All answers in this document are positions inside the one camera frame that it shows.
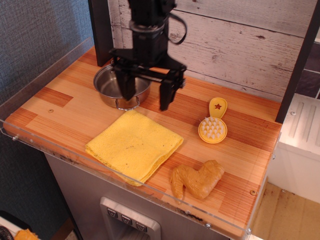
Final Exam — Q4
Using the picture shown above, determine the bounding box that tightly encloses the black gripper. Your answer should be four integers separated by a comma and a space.
110, 23, 187, 111

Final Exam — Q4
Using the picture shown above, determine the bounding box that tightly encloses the stainless steel pot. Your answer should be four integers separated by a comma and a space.
93, 64, 151, 111

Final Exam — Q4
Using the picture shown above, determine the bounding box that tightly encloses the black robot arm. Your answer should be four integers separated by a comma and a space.
110, 0, 187, 111

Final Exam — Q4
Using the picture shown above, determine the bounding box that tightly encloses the yellow folded cloth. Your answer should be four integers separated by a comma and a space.
85, 110, 184, 187

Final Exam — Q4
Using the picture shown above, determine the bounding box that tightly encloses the yellow scrub brush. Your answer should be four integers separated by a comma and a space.
198, 97, 228, 144

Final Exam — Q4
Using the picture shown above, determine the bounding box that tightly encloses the clear acrylic table guard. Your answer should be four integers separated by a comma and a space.
0, 38, 281, 240

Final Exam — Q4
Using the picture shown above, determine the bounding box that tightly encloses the plastic chicken wing toy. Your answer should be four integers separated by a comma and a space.
170, 160, 225, 200

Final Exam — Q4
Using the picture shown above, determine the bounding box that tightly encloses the silver dispenser panel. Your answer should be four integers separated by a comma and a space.
100, 196, 162, 240

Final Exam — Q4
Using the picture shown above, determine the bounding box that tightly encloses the white cabinet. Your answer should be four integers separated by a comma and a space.
267, 94, 320, 203

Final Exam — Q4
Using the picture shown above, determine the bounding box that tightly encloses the orange object bottom left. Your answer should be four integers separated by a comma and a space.
14, 229, 39, 240

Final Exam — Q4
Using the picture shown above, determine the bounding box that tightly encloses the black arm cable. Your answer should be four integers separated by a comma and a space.
166, 12, 188, 46

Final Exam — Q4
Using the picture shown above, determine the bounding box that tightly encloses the dark left frame post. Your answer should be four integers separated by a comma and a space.
88, 0, 114, 67

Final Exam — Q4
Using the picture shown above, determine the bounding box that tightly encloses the dark frame post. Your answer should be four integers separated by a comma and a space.
275, 0, 320, 124
88, 0, 114, 67

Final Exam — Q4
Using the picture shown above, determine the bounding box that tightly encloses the dark right frame post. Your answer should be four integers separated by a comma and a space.
275, 0, 320, 124

